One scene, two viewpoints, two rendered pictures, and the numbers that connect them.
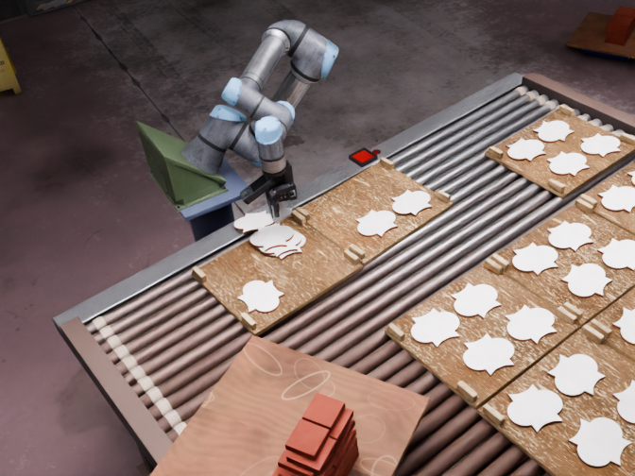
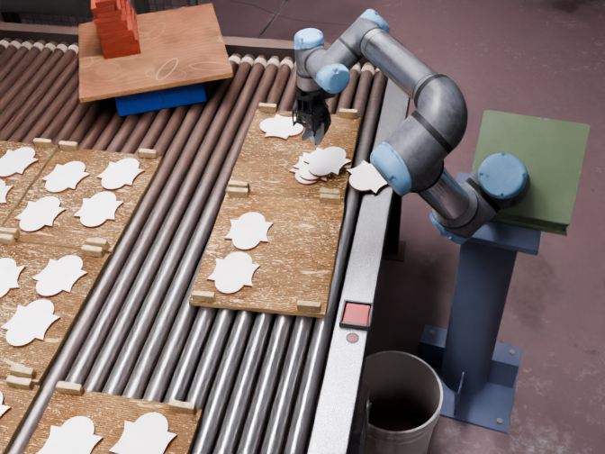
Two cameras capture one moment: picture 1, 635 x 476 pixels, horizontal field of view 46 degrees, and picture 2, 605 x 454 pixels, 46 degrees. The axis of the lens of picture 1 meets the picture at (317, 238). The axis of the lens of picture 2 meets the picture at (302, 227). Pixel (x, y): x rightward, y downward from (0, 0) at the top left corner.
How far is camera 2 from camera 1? 3.17 m
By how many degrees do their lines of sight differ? 86
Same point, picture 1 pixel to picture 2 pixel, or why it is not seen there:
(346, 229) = (273, 212)
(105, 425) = not seen: hidden behind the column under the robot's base
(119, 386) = not seen: hidden behind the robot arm
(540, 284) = (44, 255)
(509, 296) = (70, 231)
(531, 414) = (15, 156)
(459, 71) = not seen: outside the picture
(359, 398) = (126, 78)
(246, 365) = (217, 59)
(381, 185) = (289, 279)
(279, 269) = (293, 151)
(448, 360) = (96, 161)
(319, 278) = (251, 163)
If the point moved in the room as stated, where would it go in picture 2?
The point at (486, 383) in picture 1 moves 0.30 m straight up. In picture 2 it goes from (58, 161) to (28, 78)
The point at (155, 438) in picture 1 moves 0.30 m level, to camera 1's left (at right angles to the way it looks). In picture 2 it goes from (248, 41) to (305, 12)
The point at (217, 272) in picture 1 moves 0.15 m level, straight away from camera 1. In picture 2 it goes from (339, 126) to (380, 140)
